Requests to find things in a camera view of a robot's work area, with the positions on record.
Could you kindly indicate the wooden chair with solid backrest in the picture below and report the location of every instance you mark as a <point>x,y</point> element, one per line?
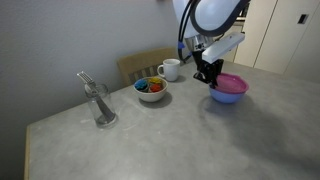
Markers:
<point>140,61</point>

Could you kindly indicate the clear glass with utensils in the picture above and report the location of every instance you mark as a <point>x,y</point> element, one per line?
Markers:
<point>85,77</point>

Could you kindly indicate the clear glass jar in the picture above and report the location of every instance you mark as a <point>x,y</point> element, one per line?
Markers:
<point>101,110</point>

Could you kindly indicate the blue toy piece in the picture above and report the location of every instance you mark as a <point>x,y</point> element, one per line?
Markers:
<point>141,84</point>

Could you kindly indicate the orange toy piece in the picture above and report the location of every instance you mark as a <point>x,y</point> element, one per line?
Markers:
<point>155,88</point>

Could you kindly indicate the blue plastic bowl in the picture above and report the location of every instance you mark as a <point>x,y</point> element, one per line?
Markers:
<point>226,97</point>

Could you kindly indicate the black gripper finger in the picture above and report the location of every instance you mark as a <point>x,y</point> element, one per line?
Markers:
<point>201,76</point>
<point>214,80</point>

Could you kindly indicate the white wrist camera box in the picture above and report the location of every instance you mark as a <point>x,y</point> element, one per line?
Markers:
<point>223,46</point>

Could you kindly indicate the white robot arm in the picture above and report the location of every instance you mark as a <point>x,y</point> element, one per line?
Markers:
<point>216,16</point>

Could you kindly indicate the white ceramic mug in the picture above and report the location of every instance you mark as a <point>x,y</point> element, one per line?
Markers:
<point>171,71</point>

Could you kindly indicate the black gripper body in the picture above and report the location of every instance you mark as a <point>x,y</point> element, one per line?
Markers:
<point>208,66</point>

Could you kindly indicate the yellow toy piece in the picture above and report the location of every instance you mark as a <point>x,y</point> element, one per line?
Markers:
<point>155,80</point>

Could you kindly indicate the beige ceramic bowl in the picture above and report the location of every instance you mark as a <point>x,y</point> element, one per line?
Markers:
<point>151,96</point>

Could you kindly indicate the narrow cream cabinet door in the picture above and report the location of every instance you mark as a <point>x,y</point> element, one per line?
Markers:
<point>260,43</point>

